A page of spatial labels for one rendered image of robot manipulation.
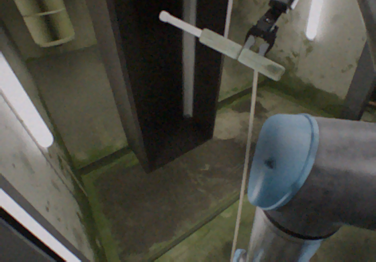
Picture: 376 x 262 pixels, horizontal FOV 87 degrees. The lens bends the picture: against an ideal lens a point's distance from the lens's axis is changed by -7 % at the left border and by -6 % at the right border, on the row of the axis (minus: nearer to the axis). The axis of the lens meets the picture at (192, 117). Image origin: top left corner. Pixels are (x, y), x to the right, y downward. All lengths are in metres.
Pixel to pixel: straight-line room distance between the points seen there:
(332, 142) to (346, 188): 0.04
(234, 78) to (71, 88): 1.98
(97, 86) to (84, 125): 0.42
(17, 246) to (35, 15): 1.61
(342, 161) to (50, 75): 2.37
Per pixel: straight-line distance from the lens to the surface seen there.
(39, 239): 0.87
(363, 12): 0.51
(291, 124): 0.24
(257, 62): 0.73
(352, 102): 2.79
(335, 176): 0.23
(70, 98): 2.36
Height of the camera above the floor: 1.63
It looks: 36 degrees down
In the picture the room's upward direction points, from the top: 7 degrees counter-clockwise
